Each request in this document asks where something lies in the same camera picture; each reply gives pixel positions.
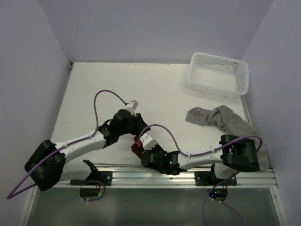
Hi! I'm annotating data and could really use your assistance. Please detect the grey towel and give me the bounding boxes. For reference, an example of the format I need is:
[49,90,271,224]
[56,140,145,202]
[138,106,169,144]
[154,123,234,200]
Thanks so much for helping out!
[185,105,269,171]

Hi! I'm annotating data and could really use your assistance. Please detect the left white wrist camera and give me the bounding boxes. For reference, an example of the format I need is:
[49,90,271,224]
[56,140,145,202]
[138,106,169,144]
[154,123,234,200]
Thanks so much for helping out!
[126,100,139,110]

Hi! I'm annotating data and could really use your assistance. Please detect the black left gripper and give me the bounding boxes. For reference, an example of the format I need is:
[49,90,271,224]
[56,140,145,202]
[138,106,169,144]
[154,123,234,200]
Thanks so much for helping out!
[118,113,151,136]

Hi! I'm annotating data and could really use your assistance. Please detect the white perforated plastic basket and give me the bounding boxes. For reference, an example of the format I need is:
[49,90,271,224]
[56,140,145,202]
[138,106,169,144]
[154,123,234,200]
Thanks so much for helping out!
[187,52,249,99]

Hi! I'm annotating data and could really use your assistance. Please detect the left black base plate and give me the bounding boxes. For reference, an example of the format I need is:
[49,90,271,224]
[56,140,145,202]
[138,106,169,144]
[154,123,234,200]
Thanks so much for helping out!
[70,171,113,186]

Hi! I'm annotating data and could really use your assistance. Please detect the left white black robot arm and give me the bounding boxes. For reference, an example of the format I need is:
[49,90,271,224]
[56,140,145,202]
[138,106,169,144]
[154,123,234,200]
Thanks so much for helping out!
[24,109,147,191]

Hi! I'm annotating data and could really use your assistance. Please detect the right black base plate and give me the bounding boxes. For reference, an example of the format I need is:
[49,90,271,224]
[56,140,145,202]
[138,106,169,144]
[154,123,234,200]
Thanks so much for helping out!
[194,171,224,186]

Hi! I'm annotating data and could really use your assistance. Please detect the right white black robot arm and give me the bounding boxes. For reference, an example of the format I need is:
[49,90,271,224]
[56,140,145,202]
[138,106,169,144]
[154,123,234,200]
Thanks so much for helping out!
[139,134,262,185]

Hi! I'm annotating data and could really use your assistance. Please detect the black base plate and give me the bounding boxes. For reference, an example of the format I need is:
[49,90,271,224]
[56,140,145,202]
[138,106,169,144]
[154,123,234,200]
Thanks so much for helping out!
[70,171,113,186]
[194,171,224,186]

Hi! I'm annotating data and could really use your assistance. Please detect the rust brown towel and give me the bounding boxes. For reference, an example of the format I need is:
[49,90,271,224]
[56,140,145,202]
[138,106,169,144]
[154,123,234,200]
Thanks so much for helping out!
[131,136,144,159]

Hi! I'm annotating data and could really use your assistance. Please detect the aluminium mounting rail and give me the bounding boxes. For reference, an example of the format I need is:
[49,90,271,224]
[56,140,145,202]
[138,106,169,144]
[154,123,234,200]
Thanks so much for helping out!
[31,167,278,188]

